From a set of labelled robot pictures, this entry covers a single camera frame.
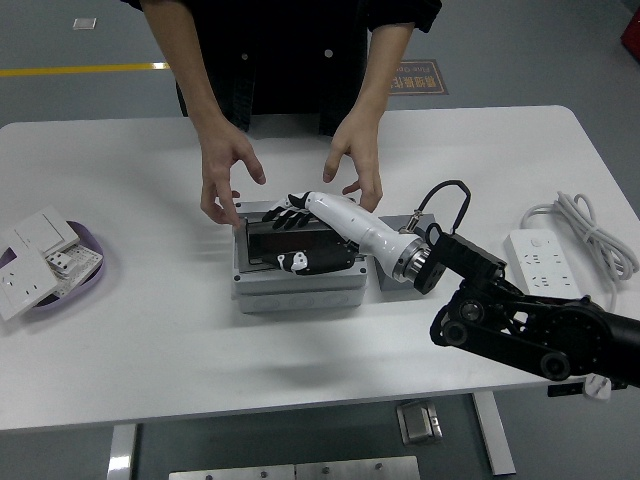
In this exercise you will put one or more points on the person's left hand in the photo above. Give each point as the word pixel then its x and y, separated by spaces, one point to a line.
pixel 362 145

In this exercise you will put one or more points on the person's right hand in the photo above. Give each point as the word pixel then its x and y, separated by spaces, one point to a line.
pixel 220 160

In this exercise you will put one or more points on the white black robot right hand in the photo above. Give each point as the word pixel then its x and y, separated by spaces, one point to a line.
pixel 360 227

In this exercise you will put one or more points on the grey box with clear lid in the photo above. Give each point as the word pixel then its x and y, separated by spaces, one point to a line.
pixel 300 299

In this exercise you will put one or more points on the person's right forearm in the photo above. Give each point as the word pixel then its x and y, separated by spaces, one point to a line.
pixel 185 75

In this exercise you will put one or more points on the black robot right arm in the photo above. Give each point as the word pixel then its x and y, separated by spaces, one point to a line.
pixel 550 325

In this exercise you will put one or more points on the person's left forearm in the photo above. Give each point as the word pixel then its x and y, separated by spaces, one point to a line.
pixel 385 65

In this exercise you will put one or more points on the dark grey cube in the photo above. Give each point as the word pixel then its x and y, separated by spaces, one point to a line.
pixel 387 281

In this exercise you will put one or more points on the metal floor outlet box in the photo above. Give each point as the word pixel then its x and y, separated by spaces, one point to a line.
pixel 419 422

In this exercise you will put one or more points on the brown floor sign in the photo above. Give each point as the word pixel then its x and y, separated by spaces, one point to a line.
pixel 425 80

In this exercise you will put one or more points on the person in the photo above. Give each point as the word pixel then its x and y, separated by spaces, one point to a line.
pixel 280 50

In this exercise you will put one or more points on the white perforated plate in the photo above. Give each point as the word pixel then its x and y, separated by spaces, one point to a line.
pixel 84 260

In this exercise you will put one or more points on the yellow floor tape line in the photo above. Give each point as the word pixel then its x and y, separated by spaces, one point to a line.
pixel 75 70

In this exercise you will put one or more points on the white power strip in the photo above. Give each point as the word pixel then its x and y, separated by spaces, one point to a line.
pixel 545 260

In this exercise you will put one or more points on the purple tray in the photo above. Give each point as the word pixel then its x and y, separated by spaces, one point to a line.
pixel 85 291

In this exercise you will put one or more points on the small white socket module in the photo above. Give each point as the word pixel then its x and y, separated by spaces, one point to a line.
pixel 60 261

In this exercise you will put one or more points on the small metal floor plate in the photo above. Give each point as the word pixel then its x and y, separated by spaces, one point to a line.
pixel 84 23

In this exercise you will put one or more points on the large white socket plate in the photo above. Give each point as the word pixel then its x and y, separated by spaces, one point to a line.
pixel 25 290

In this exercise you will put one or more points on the white table leg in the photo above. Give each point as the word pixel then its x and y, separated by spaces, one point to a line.
pixel 121 450
pixel 495 435

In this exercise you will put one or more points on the red object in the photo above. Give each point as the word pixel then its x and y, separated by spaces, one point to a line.
pixel 631 32

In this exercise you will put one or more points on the white switch plate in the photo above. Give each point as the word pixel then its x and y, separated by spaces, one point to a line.
pixel 45 230

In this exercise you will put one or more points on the grey metal base plate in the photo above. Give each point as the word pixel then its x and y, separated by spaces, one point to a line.
pixel 357 469
pixel 232 472

